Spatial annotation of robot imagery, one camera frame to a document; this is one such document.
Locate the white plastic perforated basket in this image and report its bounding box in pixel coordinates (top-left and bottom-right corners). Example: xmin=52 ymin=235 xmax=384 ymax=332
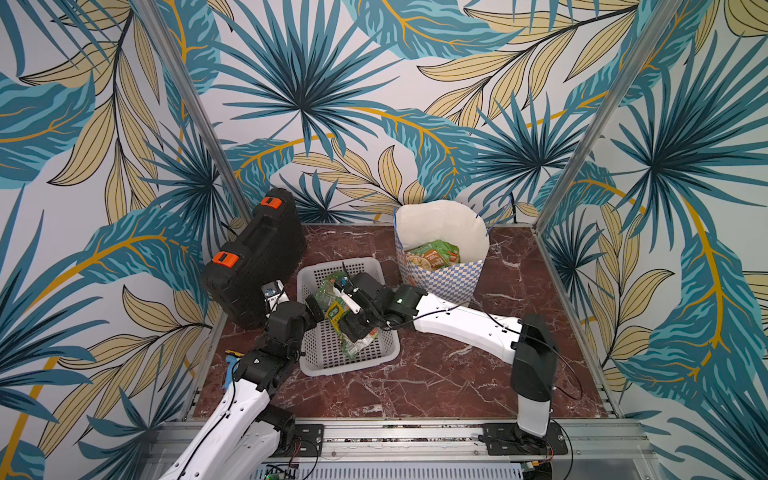
xmin=296 ymin=257 xmax=400 ymax=377

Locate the blue checkered paper bag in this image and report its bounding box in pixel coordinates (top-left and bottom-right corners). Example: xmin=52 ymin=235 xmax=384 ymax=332
xmin=394 ymin=200 xmax=490 ymax=304

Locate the light green condiment packet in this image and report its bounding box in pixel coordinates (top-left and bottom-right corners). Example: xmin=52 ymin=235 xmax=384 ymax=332
xmin=420 ymin=240 xmax=460 ymax=262

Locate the green packet yellow soup picture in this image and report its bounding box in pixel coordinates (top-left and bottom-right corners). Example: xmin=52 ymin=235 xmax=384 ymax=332
xmin=325 ymin=297 xmax=350 ymax=331

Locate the green packet with barcode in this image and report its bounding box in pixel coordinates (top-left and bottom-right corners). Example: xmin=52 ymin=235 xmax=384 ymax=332
xmin=340 ymin=328 xmax=379 ymax=360

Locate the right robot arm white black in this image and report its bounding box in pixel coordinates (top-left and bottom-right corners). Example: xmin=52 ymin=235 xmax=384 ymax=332
xmin=333 ymin=273 xmax=559 ymax=438

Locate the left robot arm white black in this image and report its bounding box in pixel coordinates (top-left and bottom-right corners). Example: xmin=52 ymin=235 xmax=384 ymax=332
xmin=162 ymin=297 xmax=324 ymax=479

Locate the black plastic tool case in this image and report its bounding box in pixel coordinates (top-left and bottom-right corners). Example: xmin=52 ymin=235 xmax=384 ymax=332
xmin=201 ymin=188 xmax=306 ymax=330

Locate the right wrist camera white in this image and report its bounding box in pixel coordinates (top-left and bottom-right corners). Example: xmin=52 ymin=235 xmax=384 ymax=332
xmin=333 ymin=286 xmax=361 ymax=314

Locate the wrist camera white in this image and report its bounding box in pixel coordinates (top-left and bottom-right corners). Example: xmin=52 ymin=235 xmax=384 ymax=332
xmin=333 ymin=286 xmax=361 ymax=314
xmin=261 ymin=280 xmax=289 ymax=314

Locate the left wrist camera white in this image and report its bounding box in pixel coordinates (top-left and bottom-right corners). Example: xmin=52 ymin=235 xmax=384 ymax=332
xmin=261 ymin=280 xmax=289 ymax=314

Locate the blue handled tool on table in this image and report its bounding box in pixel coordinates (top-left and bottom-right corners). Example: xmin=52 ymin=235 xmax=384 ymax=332
xmin=223 ymin=350 xmax=244 ymax=390

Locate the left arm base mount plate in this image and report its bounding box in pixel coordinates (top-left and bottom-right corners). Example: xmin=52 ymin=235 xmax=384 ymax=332
xmin=266 ymin=423 xmax=325 ymax=460

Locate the electronics board with cables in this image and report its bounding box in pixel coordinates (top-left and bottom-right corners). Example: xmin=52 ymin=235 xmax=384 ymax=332
xmin=253 ymin=463 xmax=315 ymax=480

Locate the left aluminium corner post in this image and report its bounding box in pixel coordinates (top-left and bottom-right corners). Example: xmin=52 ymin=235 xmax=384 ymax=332
xmin=134 ymin=0 xmax=252 ymax=222

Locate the aluminium corner post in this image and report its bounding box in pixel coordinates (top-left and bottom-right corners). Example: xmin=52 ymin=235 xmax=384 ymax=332
xmin=134 ymin=0 xmax=252 ymax=222
xmin=533 ymin=1 xmax=683 ymax=234

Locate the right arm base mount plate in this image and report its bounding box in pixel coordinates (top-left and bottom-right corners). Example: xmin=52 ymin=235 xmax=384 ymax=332
xmin=478 ymin=420 xmax=569 ymax=458

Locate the aluminium front rail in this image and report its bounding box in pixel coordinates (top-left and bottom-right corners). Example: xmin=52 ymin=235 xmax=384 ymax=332
xmin=155 ymin=418 xmax=655 ymax=480

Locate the right aluminium corner post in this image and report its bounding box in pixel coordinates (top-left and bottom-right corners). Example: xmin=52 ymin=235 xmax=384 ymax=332
xmin=533 ymin=1 xmax=683 ymax=234

